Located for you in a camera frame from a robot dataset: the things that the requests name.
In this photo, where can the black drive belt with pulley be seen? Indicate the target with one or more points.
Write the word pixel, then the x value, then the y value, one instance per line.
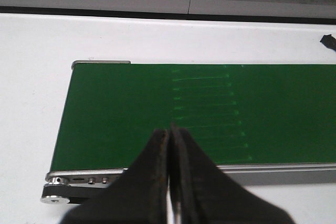
pixel 59 191

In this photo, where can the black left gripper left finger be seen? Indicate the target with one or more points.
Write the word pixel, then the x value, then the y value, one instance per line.
pixel 138 196

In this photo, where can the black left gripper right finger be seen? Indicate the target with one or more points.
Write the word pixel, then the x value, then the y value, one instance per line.
pixel 201 193

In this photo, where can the aluminium conveyor frame rail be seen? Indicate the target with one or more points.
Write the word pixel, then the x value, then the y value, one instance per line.
pixel 275 174

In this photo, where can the black sensor with cable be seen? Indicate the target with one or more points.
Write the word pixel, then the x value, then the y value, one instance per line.
pixel 329 42

